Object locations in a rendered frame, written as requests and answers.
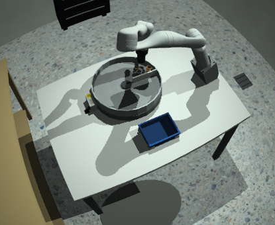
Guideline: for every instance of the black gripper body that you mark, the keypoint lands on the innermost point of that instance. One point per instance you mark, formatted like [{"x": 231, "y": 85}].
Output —
[{"x": 141, "y": 55}]

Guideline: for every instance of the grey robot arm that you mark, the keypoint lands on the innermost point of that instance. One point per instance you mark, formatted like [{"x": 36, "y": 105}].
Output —
[{"x": 129, "y": 40}]

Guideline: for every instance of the blue open crate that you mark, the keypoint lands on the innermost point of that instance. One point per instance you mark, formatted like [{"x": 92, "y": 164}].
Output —
[{"x": 158, "y": 130}]

